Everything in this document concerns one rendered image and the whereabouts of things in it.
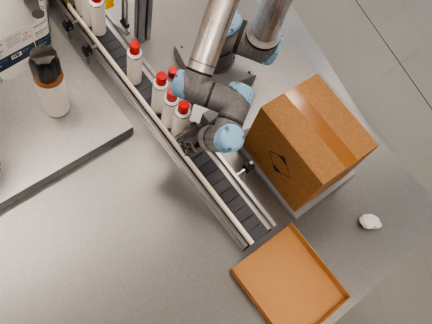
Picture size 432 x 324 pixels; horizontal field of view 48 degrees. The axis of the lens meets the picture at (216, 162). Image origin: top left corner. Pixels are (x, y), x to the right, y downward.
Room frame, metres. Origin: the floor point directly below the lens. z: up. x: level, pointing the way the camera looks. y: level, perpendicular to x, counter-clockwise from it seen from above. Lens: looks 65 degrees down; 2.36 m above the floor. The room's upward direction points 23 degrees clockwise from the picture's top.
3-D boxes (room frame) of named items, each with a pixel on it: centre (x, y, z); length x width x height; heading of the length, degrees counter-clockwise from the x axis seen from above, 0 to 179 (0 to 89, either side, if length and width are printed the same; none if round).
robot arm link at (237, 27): (1.07, 0.15, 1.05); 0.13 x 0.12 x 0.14; 92
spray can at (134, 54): (0.86, 0.38, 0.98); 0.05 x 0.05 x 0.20
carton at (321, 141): (0.82, -0.25, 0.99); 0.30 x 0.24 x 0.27; 57
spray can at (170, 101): (0.75, 0.20, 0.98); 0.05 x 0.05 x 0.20
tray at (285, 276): (0.40, -0.37, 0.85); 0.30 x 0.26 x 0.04; 59
